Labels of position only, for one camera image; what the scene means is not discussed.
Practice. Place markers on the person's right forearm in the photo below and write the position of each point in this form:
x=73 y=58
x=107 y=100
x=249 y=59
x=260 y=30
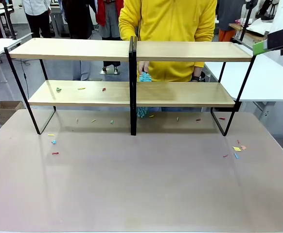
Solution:
x=125 y=34

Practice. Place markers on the black metal pole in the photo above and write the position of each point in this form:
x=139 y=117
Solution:
x=245 y=24

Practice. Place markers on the grey cabinet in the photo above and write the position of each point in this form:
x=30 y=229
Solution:
x=57 y=20

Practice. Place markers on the person in yellow hoodie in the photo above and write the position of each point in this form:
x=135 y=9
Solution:
x=168 y=21

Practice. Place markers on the bystander in grey top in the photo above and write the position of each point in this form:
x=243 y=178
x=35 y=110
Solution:
x=229 y=12

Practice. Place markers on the cardboard box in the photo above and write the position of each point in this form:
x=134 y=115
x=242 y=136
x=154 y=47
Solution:
x=9 y=110

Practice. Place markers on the teal chenille duster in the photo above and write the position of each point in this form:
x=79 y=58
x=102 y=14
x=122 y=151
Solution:
x=144 y=77

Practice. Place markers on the bystander in dark clothes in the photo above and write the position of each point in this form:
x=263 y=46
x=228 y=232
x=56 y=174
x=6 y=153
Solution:
x=79 y=19

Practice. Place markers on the person's right hand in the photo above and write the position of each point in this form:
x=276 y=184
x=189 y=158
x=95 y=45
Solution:
x=143 y=66

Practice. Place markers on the bystander in white shirt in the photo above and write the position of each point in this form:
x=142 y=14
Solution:
x=38 y=14

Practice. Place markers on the bystander in red jacket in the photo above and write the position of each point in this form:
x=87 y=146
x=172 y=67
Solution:
x=107 y=14

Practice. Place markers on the blue paper scrap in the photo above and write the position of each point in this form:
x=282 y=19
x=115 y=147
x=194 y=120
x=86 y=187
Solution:
x=54 y=142
x=236 y=155

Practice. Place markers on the large white table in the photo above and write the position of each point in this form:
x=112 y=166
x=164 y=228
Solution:
x=265 y=80

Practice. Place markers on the black metal stand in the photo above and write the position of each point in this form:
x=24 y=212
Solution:
x=9 y=24

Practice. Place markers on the wooden bench with papers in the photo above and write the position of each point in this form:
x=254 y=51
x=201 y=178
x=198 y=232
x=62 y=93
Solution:
x=255 y=30

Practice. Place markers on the person's left forearm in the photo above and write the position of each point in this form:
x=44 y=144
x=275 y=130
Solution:
x=198 y=71

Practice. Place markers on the wood shelf unit black frame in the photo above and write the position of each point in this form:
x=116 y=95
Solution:
x=71 y=55
x=192 y=56

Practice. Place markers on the black wrist watch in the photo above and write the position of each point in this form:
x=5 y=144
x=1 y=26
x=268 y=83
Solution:
x=196 y=78

